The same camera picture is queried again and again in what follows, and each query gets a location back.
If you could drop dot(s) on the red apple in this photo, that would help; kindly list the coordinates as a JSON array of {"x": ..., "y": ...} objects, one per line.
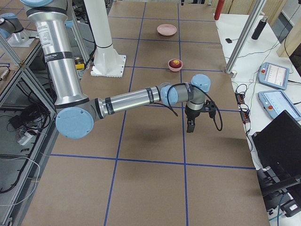
[{"x": 175, "y": 63}]

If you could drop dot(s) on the pink bowl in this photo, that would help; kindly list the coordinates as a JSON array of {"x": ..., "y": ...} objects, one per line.
[{"x": 175, "y": 69}]

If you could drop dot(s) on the pink plate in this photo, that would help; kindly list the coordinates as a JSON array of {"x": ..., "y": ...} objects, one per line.
[{"x": 166, "y": 29}]

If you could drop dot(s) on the orange black usb hub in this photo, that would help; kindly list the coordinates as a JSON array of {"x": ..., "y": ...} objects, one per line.
[{"x": 243, "y": 108}]

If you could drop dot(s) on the lower teach pendant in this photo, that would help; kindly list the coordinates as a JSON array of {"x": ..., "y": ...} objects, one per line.
[{"x": 276, "y": 101}]

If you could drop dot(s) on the teach pendant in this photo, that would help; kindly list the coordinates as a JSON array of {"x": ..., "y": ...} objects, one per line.
[
  {"x": 276, "y": 101},
  {"x": 273, "y": 75}
]

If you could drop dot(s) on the black laptop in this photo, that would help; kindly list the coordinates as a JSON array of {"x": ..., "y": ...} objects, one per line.
[{"x": 279, "y": 144}]

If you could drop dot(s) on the small black device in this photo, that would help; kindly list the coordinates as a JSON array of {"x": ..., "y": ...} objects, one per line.
[{"x": 228, "y": 40}]

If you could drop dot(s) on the upper teach pendant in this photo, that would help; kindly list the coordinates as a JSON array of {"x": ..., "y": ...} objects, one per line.
[{"x": 273, "y": 75}]

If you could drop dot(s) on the black monitor stand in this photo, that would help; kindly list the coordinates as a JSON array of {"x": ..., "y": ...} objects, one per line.
[{"x": 270, "y": 182}]

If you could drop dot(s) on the black bottle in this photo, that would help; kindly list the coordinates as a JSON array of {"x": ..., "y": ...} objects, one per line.
[{"x": 259, "y": 28}]

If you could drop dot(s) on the wooden board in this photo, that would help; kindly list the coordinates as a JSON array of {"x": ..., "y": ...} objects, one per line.
[{"x": 288, "y": 46}]

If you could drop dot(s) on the white pot with lid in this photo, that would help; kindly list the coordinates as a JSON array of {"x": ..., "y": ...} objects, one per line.
[{"x": 80, "y": 66}]

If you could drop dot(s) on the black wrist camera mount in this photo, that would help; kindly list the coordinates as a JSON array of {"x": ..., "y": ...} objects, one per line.
[{"x": 209, "y": 107}]

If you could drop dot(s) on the aluminium frame post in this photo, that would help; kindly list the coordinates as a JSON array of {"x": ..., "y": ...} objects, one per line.
[{"x": 243, "y": 36}]

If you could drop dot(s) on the white camera pedestal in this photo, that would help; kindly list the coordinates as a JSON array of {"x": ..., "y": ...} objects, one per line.
[{"x": 107, "y": 62}]

